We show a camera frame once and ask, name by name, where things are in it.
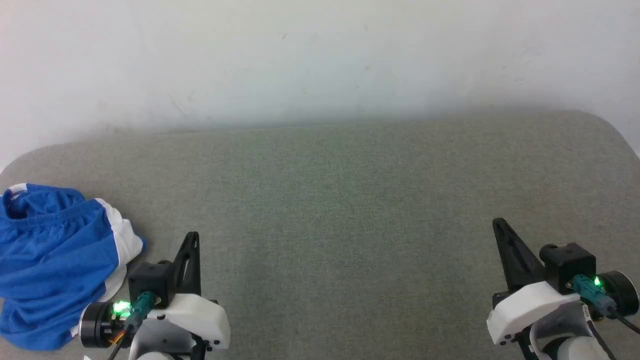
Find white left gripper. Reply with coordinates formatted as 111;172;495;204
142;231;232;351

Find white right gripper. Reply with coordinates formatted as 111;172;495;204
486;217;584;347

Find blue and white shorts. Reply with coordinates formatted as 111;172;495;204
0;183;147;351

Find teal plug left camera cable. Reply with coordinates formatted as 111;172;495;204
106;291;158;360

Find teal plug camera cable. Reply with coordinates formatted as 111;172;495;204
106;291;158;360
571;274;640;335

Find teal plug right camera cable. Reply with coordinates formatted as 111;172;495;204
571;274;640;335

